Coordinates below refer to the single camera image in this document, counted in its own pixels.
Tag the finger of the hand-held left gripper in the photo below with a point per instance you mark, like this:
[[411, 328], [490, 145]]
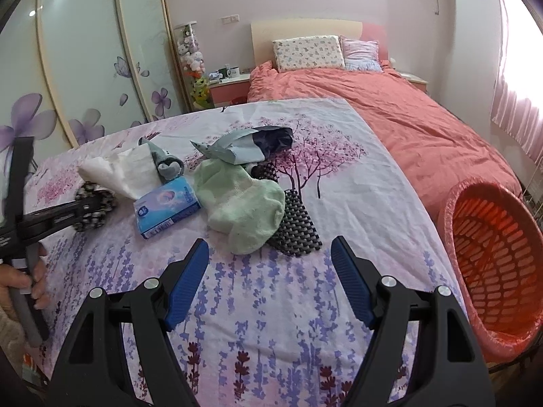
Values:
[[59, 216]]

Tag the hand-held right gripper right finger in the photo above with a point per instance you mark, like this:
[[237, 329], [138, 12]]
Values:
[[352, 282]]

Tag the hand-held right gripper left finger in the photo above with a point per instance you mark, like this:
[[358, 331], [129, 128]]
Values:
[[186, 282]]

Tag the blue tissue pack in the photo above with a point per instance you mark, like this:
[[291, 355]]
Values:
[[167, 207]]

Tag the orange plastic laundry basket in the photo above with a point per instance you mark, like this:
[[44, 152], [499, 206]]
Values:
[[496, 263]]

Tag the navy and grey-blue packet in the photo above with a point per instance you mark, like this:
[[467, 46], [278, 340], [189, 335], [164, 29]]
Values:
[[242, 144]]

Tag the person's left forearm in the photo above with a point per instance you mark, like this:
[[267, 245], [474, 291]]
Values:
[[8, 335]]

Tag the person's left hand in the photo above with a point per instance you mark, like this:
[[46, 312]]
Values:
[[36, 292]]

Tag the black woven mat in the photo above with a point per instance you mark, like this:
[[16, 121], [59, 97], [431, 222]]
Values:
[[297, 229]]

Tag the light green cloth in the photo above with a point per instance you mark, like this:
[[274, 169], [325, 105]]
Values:
[[237, 203]]

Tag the floral pink purple tablecloth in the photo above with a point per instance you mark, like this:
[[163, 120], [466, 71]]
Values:
[[275, 347]]

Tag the grey penguin sock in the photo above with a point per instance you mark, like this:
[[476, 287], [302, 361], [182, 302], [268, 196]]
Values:
[[165, 161]]

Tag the floral sliding door wardrobe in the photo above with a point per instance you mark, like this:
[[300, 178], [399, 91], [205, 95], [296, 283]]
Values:
[[85, 51]]

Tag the coral duvet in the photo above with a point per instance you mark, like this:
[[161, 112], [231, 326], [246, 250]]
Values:
[[403, 127]]

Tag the green plush toy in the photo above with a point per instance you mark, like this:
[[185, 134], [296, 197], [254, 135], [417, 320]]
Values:
[[200, 92]]

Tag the pink nightstand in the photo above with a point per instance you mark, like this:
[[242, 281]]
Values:
[[229, 91]]

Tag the clear tube of plush toys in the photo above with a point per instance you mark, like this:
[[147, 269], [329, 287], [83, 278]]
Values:
[[191, 51]]

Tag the cream nightstand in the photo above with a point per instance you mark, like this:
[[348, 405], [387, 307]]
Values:
[[413, 79]]

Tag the dark mug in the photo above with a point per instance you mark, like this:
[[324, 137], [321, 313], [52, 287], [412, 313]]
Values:
[[233, 72]]

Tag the pink striped pillow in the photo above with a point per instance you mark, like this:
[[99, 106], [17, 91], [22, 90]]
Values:
[[360, 53]]

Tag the white floral pillow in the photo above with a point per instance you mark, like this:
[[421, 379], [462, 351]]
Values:
[[307, 53]]

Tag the cream pink headboard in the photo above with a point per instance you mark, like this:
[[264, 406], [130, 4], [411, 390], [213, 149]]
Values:
[[305, 27]]

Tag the pink curtain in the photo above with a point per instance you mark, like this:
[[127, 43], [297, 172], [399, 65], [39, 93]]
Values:
[[517, 72]]

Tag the white wall outlet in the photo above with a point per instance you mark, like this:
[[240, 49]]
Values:
[[230, 18]]

